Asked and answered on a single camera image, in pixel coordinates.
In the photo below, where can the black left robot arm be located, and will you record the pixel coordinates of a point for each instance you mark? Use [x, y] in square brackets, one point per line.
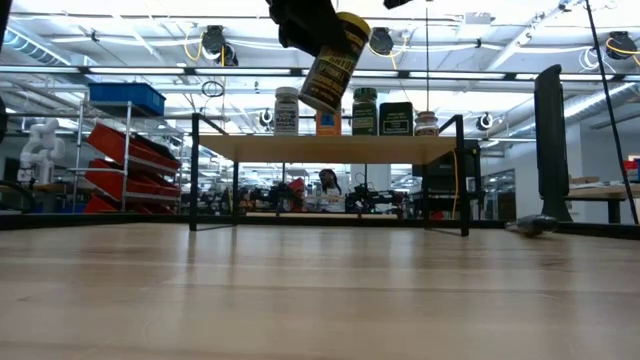
[3, 15]

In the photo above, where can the white-lid bagel seasoning jar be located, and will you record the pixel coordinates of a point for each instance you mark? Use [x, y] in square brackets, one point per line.
[286, 117]

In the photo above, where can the green-lid oregano jar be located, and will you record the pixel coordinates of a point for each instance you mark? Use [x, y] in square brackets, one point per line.
[365, 117]

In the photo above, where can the metal bin rack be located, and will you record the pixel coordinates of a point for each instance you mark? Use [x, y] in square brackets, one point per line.
[127, 150]

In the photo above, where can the tall black panel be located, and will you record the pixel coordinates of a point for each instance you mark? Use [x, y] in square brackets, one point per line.
[550, 145]

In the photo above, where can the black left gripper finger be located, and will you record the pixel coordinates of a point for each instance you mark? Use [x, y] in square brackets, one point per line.
[315, 39]

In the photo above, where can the orange black-lid spice bottle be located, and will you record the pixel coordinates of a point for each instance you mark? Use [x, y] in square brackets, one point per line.
[328, 126]

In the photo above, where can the blue storage bin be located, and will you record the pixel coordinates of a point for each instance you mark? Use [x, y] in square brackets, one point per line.
[127, 97]

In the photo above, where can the small cork-lid spice jar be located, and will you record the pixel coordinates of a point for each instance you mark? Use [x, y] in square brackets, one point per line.
[426, 125]

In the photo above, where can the green black pepper tin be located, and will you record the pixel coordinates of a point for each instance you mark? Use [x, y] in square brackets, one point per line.
[396, 120]

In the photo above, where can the red storage bin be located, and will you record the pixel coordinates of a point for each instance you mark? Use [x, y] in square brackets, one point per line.
[130, 147]
[107, 180]
[100, 206]

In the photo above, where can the wooden workbench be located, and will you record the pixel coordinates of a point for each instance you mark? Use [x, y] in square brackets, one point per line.
[600, 192]

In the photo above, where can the yellow-lid chili onion bottle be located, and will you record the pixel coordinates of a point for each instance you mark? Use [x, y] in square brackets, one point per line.
[332, 75]

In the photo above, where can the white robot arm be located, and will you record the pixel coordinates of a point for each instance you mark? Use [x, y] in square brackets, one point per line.
[42, 150]

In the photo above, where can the wooden shelf with black legs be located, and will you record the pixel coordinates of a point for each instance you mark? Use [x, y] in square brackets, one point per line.
[325, 149]

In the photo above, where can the person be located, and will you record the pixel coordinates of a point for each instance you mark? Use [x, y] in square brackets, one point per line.
[330, 192]

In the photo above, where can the black aluminium table frame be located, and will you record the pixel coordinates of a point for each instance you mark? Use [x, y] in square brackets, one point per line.
[100, 220]

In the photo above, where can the thin black slanted rod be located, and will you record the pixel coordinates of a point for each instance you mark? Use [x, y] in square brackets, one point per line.
[611, 115]

